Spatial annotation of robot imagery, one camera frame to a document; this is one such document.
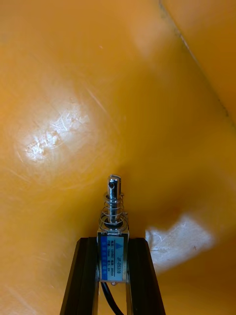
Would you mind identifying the metal solenoid with blue label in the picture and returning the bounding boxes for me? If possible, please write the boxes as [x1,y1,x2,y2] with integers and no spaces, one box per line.
[96,174,130,315]

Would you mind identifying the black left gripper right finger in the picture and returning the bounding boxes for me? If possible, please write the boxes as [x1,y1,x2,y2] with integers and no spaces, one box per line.
[125,237,166,315]

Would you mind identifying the yellow-orange plastic bin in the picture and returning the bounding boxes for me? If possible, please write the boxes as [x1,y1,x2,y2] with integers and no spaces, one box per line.
[0,0,236,315]

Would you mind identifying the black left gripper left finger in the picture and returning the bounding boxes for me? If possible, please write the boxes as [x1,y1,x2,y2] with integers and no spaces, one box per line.
[59,237,99,315]

